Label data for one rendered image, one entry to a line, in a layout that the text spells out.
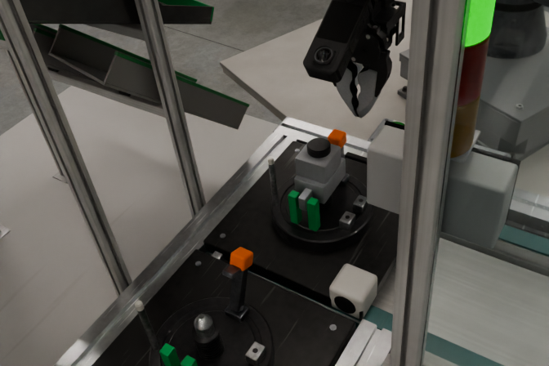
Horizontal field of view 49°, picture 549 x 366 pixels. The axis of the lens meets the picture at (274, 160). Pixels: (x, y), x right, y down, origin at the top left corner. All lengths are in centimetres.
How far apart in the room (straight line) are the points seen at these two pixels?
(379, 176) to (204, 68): 253
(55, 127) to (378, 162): 34
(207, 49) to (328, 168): 248
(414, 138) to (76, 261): 69
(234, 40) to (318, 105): 204
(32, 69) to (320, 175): 35
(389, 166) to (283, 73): 82
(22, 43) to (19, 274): 51
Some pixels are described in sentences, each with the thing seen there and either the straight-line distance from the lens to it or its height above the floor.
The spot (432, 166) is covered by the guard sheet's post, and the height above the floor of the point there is 127.
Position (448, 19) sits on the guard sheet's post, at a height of 139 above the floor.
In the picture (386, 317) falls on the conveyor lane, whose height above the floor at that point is 95.
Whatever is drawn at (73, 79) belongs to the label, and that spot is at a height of 111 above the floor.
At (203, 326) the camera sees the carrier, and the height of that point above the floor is 104.
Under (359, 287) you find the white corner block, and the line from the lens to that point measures 74.
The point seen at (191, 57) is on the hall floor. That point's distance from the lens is 315.
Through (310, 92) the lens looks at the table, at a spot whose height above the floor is 86.
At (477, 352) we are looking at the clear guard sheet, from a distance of 64.
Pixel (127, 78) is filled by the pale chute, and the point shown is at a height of 118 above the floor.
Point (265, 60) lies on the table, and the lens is 139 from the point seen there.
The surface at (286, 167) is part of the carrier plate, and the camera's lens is 92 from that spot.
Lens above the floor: 158
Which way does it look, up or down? 41 degrees down
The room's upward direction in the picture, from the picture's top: 7 degrees counter-clockwise
